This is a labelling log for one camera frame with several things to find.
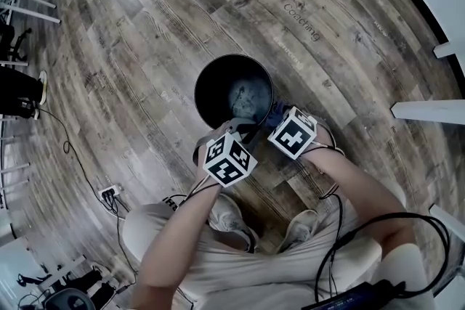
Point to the person's right hand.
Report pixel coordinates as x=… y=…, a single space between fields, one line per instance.
x=321 y=143

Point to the black chest device with screen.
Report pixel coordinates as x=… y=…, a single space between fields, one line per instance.
x=348 y=301

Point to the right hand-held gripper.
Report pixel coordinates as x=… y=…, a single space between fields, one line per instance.
x=292 y=134

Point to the person in beige clothes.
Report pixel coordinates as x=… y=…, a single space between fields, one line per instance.
x=145 y=228

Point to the black round bin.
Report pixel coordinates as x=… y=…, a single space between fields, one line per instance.
x=218 y=90

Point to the white desk with legs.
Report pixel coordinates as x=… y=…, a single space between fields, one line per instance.
x=14 y=63

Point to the black office chair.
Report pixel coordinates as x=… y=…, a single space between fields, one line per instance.
x=14 y=43

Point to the dark blue cloth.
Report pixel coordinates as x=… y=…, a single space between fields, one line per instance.
x=276 y=116

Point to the white power strip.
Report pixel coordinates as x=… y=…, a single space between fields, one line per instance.
x=109 y=191

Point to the person's left light shoe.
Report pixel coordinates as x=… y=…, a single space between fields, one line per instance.
x=229 y=218

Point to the person's left hand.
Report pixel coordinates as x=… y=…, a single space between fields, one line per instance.
x=212 y=134

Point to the person's left forearm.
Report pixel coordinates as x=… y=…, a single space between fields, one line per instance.
x=181 y=239

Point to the person's light shoe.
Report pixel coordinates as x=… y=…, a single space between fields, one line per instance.
x=229 y=218
x=301 y=228

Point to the person's right light shoe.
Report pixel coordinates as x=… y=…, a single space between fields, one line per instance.
x=301 y=228

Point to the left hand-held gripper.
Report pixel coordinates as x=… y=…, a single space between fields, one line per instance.
x=227 y=163

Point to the person's right forearm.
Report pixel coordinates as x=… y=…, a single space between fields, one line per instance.
x=363 y=192

